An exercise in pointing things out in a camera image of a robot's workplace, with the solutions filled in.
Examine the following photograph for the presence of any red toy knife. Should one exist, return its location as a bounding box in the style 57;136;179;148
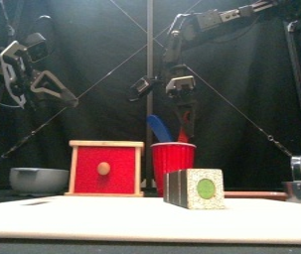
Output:
177;111;193;144

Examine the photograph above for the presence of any white cutting board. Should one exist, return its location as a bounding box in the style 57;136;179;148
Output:
0;194;301;246

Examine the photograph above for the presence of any blue plastic utensil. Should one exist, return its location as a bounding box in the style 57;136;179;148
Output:
146;114;174;144

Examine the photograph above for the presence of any red plastic cup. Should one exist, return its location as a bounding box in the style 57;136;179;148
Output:
150;142;198;197

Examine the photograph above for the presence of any red wooden drawer box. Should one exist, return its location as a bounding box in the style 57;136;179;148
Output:
64;139;146;197

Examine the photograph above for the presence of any grey bowl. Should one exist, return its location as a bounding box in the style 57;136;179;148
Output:
8;167;71;196

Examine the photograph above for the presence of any pink plastic tray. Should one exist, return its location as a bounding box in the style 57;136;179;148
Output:
223;190;289;201

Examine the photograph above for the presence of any metal measuring cup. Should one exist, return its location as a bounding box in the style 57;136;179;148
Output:
281;155;301;206

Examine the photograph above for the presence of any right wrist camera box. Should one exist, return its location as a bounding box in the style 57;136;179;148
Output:
127;74;160;102

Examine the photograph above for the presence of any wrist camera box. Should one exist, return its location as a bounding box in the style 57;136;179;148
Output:
23;32;52;64
127;74;160;102

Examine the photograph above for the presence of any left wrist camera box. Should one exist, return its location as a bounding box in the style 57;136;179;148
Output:
23;32;52;64

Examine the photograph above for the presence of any vertical metal frame pole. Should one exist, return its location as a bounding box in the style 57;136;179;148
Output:
144;0;155;191

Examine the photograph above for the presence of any thin diagonal steel wire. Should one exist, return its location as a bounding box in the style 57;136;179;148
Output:
0;0;203;176
107;0;301;182

